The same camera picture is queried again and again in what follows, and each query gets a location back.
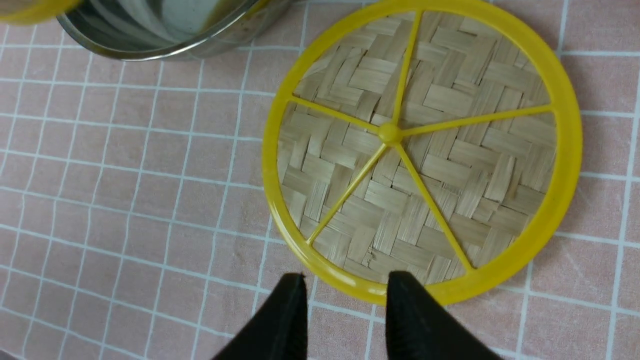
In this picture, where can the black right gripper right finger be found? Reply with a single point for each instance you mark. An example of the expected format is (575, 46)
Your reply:
(417, 327)

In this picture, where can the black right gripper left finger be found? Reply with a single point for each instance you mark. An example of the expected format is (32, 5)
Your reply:
(278, 330)

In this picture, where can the yellow woven bamboo steamer lid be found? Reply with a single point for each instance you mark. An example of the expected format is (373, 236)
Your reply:
(438, 137)

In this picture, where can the yellow bamboo steamer basket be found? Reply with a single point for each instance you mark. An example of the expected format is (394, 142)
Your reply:
(32, 12)

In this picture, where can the stainless steel pot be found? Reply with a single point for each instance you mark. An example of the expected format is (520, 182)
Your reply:
(143, 30)

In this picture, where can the pink checkered tablecloth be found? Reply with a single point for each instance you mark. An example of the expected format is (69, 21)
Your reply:
(134, 223)

